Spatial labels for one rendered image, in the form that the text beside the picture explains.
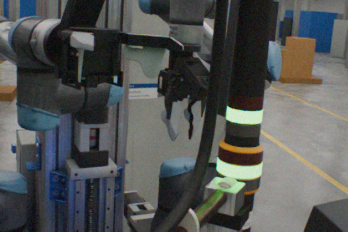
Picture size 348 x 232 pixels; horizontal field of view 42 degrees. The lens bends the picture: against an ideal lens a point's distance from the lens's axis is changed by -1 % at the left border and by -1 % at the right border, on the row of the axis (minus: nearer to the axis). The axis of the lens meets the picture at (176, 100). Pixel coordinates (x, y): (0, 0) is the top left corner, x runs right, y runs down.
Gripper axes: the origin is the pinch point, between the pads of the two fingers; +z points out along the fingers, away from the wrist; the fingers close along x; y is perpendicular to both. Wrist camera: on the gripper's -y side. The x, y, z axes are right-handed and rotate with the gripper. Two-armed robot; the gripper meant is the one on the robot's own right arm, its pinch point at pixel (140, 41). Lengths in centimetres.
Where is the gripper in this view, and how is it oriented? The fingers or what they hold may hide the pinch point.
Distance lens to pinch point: 55.7
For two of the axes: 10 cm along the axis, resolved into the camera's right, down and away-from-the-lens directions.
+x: -7.6, 0.7, -6.4
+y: -0.6, 9.8, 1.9
